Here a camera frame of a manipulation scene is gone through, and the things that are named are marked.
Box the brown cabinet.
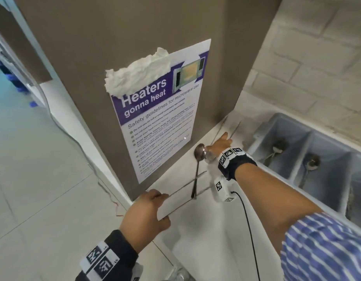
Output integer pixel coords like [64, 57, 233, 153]
[11, 0, 284, 202]

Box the person's right hand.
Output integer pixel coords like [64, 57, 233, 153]
[206, 132, 233, 162]

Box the person's left hand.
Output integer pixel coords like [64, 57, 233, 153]
[120, 189, 171, 255]

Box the white crumpled tissue paper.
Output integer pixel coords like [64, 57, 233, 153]
[104, 47, 171, 96]

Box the person's right forearm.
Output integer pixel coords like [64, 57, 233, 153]
[235, 164, 326, 256]

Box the dark wrist band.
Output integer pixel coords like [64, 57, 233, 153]
[217, 146, 258, 181]
[75, 229, 139, 281]

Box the black cable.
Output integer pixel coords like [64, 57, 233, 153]
[231, 191, 261, 281]

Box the dark right wrist band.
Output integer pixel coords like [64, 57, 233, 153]
[217, 146, 258, 181]

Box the purple and white poster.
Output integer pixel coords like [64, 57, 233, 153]
[110, 39, 212, 184]

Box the grey cutlery tray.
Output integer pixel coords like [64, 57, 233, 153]
[245, 112, 361, 225]

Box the blue striped shirt sleeve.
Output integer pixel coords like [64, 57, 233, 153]
[281, 213, 361, 281]

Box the metal spoon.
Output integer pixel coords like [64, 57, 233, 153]
[264, 140, 288, 168]
[191, 144, 208, 200]
[298, 154, 322, 188]

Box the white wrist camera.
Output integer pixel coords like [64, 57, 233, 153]
[214, 176, 237, 202]

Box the dark left wrist band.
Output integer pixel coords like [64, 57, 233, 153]
[75, 229, 139, 281]

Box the metal chopstick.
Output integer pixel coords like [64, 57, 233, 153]
[230, 121, 242, 140]
[158, 186, 216, 220]
[166, 171, 208, 199]
[212, 116, 228, 144]

